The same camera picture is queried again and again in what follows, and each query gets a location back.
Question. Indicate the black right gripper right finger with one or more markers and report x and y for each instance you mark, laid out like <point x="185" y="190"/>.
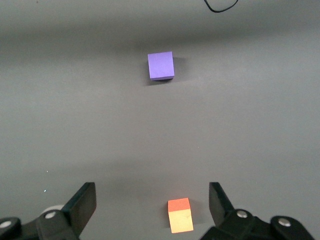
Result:
<point x="220" y="207"/>

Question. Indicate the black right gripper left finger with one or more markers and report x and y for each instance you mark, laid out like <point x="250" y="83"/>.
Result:
<point x="82" y="207"/>

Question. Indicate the orange foam block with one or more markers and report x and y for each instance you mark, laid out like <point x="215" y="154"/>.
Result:
<point x="180" y="220"/>

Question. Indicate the purple foam block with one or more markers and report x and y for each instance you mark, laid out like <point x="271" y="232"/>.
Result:
<point x="160" y="66"/>

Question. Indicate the dark grey table mat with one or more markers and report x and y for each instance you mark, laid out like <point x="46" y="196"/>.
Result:
<point x="75" y="112"/>

